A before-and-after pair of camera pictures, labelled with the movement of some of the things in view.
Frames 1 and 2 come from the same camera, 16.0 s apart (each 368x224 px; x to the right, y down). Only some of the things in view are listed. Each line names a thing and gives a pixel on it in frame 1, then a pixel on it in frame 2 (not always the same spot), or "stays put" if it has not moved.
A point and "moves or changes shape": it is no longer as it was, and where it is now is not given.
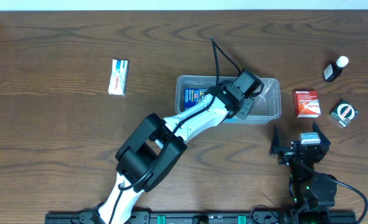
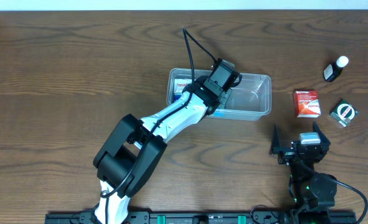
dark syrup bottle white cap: [334, 70] stays put
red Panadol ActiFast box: [306, 103] stays put
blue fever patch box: [192, 96] moves or changes shape
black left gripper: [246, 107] to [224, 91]
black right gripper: [275, 147] stays put
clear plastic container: [267, 106] moves or changes shape
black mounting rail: [204, 217] stays put
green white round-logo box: [344, 113] stays put
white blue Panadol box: [117, 82] to [180, 84]
